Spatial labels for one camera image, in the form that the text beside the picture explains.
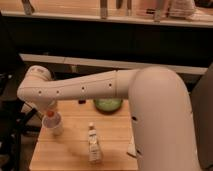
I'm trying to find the orange pepper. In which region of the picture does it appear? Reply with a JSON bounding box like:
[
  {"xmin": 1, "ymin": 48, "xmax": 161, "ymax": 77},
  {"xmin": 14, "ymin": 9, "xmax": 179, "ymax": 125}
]
[{"xmin": 46, "ymin": 110, "xmax": 54, "ymax": 117}]

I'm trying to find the black equipment at left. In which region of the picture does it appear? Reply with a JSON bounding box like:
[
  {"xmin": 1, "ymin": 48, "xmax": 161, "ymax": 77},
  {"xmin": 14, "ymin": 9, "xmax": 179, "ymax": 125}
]
[{"xmin": 0, "ymin": 12, "xmax": 41, "ymax": 171}]

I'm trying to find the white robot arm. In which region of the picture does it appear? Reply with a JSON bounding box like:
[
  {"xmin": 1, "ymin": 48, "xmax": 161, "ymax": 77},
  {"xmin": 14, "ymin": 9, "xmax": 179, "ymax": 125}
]
[{"xmin": 17, "ymin": 65, "xmax": 202, "ymax": 171}]

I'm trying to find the green bowl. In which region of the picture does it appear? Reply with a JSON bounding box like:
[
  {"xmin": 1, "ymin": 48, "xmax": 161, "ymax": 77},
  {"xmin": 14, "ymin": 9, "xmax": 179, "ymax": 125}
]
[{"xmin": 93, "ymin": 99, "xmax": 123, "ymax": 112}]

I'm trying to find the small condiment bottle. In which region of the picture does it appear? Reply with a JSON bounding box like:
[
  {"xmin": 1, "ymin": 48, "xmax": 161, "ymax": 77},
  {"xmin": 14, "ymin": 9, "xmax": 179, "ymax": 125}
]
[{"xmin": 88, "ymin": 122, "xmax": 102, "ymax": 163}]

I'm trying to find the white ceramic cup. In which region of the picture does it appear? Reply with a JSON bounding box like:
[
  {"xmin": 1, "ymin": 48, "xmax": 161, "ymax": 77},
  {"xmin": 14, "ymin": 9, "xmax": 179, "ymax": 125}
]
[{"xmin": 42, "ymin": 112, "xmax": 63, "ymax": 136}]

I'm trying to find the small dark red object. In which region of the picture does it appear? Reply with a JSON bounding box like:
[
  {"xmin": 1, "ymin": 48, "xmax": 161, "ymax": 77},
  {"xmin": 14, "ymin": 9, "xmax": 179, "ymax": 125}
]
[{"xmin": 78, "ymin": 100, "xmax": 86, "ymax": 104}]

